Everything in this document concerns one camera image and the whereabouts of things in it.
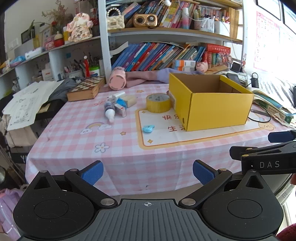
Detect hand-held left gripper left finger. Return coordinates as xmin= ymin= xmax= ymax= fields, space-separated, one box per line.
xmin=27 ymin=161 xmax=118 ymax=208

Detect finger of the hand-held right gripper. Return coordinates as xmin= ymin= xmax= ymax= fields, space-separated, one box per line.
xmin=230 ymin=140 xmax=296 ymax=160
xmin=268 ymin=130 xmax=296 ymax=143

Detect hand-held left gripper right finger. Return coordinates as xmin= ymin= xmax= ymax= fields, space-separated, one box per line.
xmin=179 ymin=160 xmax=270 ymax=208

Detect yellow cardboard box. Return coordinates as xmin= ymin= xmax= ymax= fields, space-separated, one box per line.
xmin=169 ymin=72 xmax=254 ymax=132

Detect white bottle with grey cap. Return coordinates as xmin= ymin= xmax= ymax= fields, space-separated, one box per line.
xmin=104 ymin=101 xmax=115 ymax=123

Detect small red and white box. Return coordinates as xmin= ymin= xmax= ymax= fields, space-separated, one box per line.
xmin=114 ymin=103 xmax=127 ymax=117

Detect yellow tape roll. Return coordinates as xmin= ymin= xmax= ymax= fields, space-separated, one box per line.
xmin=146 ymin=93 xmax=171 ymax=113

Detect white eraser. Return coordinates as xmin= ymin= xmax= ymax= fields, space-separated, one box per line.
xmin=122 ymin=95 xmax=137 ymax=107

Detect desktop with pink checkered cloth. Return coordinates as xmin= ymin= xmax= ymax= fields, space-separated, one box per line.
xmin=25 ymin=80 xmax=296 ymax=196

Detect pile of books and papers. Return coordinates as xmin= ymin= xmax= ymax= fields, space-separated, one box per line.
xmin=252 ymin=88 xmax=296 ymax=127

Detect red fleece garment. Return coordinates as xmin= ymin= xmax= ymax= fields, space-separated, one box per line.
xmin=276 ymin=224 xmax=296 ymax=241

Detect black smartphone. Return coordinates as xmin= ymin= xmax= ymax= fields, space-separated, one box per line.
xmin=227 ymin=73 xmax=241 ymax=84

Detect white charger plug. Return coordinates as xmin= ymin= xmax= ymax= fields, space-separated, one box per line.
xmin=109 ymin=91 xmax=126 ymax=101

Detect wooden chessboard box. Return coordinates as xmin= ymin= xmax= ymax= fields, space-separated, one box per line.
xmin=67 ymin=76 xmax=106 ymax=102

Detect grey cloth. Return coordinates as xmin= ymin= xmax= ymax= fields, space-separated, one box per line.
xmin=48 ymin=77 xmax=81 ymax=102

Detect pink pig plush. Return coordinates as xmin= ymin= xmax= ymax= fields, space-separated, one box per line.
xmin=196 ymin=61 xmax=210 ymax=74

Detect pink cup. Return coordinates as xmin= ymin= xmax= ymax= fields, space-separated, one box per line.
xmin=109 ymin=67 xmax=126 ymax=90

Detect white paper sheets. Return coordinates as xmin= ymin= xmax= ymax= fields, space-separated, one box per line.
xmin=2 ymin=80 xmax=64 ymax=131

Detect row of red thick books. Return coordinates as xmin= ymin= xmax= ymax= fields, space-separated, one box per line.
xmin=203 ymin=43 xmax=232 ymax=69

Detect white jar with green lid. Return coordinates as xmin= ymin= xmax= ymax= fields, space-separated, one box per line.
xmin=89 ymin=65 xmax=101 ymax=77

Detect orange and white boxes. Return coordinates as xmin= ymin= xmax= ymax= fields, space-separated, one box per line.
xmin=172 ymin=60 xmax=196 ymax=72

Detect pen holder with pens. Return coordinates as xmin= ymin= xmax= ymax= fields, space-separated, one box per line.
xmin=65 ymin=58 xmax=88 ymax=78

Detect purple cloth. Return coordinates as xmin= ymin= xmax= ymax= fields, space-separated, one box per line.
xmin=157 ymin=68 xmax=199 ymax=82

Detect pink cloth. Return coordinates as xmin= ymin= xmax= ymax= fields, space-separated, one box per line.
xmin=125 ymin=68 xmax=171 ymax=88

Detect white bookshelf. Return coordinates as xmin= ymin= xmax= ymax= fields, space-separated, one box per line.
xmin=0 ymin=0 xmax=245 ymax=81

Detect row of colourful books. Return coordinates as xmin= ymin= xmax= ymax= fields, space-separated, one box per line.
xmin=112 ymin=42 xmax=206 ymax=72

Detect clear pen organiser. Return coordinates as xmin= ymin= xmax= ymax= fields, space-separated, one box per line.
xmin=194 ymin=17 xmax=214 ymax=33

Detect red and white jar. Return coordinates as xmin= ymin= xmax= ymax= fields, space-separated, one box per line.
xmin=54 ymin=31 xmax=65 ymax=46

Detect pastel bottle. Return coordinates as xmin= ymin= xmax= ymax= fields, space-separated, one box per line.
xmin=181 ymin=7 xmax=190 ymax=29

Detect pink doll ornament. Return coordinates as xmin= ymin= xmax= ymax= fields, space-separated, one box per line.
xmin=67 ymin=13 xmax=93 ymax=42

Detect white quilted handbag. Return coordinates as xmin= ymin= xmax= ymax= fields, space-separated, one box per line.
xmin=106 ymin=6 xmax=125 ymax=30

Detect shelf row of thin books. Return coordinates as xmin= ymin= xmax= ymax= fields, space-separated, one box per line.
xmin=120 ymin=0 xmax=201 ymax=29

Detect wooden radio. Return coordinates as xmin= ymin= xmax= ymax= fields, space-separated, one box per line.
xmin=133 ymin=14 xmax=159 ymax=28

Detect dried flower bunch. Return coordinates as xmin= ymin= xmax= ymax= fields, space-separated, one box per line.
xmin=42 ymin=0 xmax=70 ymax=30

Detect black cable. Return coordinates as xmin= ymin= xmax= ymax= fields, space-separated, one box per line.
xmin=248 ymin=109 xmax=271 ymax=123

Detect pink wall poster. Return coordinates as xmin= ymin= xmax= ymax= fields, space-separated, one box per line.
xmin=253 ymin=11 xmax=280 ymax=72

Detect black picture frame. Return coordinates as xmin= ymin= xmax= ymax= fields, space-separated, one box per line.
xmin=21 ymin=27 xmax=35 ymax=44

